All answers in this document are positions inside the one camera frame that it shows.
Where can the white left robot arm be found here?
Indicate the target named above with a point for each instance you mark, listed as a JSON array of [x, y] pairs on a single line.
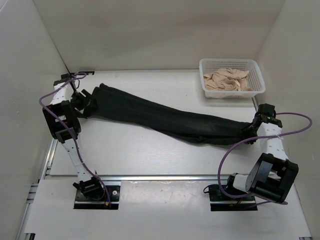
[[61, 113]]

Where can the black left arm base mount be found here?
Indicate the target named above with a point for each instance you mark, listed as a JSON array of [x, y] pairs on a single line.
[[101, 201]]

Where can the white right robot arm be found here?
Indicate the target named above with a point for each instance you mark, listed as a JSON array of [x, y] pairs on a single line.
[[273, 174]]

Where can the white plastic basket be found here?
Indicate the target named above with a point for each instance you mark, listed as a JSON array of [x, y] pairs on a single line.
[[255, 79]]

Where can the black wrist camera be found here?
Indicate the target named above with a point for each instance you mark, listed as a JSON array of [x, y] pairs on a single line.
[[66, 77], [266, 110]]

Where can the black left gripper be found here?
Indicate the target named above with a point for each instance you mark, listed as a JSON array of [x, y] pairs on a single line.
[[88, 100]]

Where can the beige trousers in basket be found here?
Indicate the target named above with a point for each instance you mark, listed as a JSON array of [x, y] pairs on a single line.
[[227, 79]]

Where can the aluminium left frame rail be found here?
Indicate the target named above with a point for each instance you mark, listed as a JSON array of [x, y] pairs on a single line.
[[47, 165]]

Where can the aluminium front frame rail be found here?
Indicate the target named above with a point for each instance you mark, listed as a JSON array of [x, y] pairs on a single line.
[[109, 178]]

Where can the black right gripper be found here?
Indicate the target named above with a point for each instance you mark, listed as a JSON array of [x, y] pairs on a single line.
[[251, 141]]

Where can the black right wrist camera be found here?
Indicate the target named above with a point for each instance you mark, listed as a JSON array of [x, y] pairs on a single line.
[[266, 110]]

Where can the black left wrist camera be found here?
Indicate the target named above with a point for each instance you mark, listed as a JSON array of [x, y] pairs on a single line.
[[66, 77]]

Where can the aluminium frame rail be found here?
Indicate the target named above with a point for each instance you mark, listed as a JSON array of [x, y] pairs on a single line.
[[109, 178], [256, 105], [47, 165]]

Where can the aluminium right frame rail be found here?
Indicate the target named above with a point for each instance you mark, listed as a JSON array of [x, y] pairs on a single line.
[[256, 105]]

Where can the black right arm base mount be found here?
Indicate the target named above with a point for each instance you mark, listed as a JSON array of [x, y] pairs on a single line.
[[219, 202]]

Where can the black trousers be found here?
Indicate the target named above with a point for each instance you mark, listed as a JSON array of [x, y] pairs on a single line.
[[117, 105]]

